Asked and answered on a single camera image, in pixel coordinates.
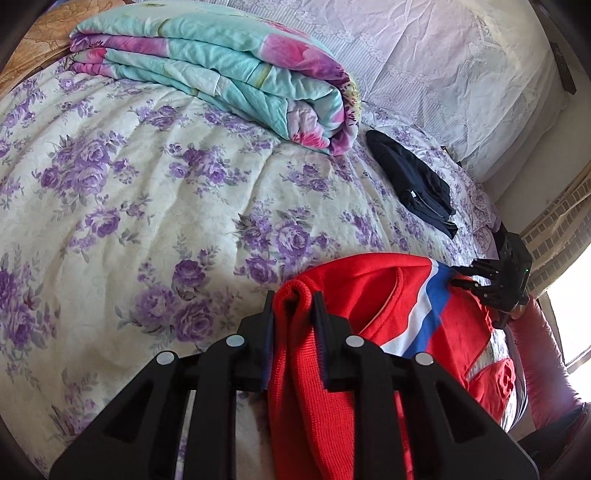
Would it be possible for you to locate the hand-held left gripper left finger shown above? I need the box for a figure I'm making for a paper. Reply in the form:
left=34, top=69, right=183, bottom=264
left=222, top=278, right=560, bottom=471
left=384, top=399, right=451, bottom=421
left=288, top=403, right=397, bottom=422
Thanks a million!
left=50, top=290, right=276, bottom=480

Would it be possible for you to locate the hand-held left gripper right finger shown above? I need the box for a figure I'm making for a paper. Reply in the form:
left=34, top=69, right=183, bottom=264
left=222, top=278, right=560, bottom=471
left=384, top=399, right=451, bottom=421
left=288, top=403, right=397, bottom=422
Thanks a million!
left=311, top=293, right=539, bottom=480

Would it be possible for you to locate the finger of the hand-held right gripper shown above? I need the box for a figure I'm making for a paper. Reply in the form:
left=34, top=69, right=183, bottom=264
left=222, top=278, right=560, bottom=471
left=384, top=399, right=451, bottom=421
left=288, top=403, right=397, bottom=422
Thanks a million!
left=449, top=276, right=509, bottom=311
left=455, top=258, right=504, bottom=278

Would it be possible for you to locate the red sweater with stripes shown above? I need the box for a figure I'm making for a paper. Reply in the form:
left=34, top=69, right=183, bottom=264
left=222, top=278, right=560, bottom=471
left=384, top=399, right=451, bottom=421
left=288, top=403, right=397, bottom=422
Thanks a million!
left=268, top=253, right=517, bottom=480

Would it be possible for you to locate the person's right forearm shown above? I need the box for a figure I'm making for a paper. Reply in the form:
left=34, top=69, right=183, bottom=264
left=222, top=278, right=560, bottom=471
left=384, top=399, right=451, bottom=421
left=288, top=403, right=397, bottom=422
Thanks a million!
left=505, top=298, right=585, bottom=428

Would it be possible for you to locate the bright window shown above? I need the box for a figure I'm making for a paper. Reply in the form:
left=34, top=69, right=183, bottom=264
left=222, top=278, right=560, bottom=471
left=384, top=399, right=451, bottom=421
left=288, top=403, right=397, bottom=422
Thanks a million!
left=540, top=258, right=591, bottom=370

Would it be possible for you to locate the folded black garment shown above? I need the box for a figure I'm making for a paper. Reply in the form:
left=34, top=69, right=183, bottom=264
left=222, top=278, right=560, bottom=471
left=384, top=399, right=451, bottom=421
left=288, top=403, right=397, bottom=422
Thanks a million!
left=366, top=130, right=459, bottom=239

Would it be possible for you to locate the person's dark clothing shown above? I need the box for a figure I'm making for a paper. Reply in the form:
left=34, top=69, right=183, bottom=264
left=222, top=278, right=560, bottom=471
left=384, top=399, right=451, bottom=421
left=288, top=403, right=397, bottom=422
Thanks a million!
left=517, top=401, right=591, bottom=480

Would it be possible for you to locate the purple floral bedspread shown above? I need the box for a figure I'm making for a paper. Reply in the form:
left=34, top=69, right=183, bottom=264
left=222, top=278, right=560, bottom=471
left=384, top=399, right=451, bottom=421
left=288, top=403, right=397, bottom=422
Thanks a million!
left=0, top=53, right=504, bottom=480

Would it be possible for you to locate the white lace pillow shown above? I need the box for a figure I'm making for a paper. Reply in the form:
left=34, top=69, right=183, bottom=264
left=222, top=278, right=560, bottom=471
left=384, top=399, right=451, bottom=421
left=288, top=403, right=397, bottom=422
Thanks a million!
left=226, top=0, right=568, bottom=183

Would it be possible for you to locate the folded floral quilt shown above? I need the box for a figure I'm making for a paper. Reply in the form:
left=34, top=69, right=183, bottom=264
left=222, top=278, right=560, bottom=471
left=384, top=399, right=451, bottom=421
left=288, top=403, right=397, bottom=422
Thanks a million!
left=69, top=2, right=360, bottom=157

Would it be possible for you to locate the tan floral pillow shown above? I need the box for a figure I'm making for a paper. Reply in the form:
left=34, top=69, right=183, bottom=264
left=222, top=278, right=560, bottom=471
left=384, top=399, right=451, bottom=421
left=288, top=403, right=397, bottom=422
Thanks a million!
left=0, top=0, right=127, bottom=88

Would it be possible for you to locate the dark strap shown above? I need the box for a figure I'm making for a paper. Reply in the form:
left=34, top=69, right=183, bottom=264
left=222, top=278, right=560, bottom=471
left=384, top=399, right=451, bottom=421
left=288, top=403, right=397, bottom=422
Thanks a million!
left=549, top=41, right=577, bottom=95

